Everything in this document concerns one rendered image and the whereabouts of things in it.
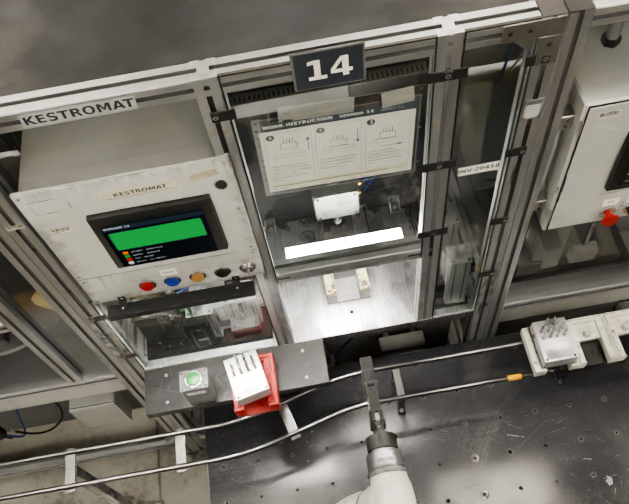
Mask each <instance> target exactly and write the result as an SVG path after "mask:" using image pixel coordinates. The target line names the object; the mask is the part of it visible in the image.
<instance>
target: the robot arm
mask: <svg viewBox="0 0 629 504"><path fill-rule="evenodd" d="M359 360H360V365H361V376H362V381H363V386H364V391H365V396H366V397H364V401H365V400H367V404H368V407H369V420H370V430H371V431H373V432H374V433H373V435H370V436H368V437H367V438H366V446H367V451H368V455H367V456H366V461H367V467H368V472H369V477H370V485H369V486H368V487H367V489H366V490H364V491H359V492H357V493H354V494H352V495H350V496H348V497H346V498H344V499H342V500H341V501H339V502H338V503H336V504H417V503H416V498H415V494H414V490H413V487H412V484H411V482H410V480H409V478H408V475H407V472H406V467H405V463H404V459H403V457H402V453H401V451H402V450H401V449H398V444H397V439H396V435H395V433H393V432H385V431H384V429H386V420H385V419H384V415H383V410H382V409H381V407H380V402H379V397H378V392H377V387H376V383H378V380H376V378H375V373H374V369H373V364H372V359H371V356H369V357H363V358H359Z"/></svg>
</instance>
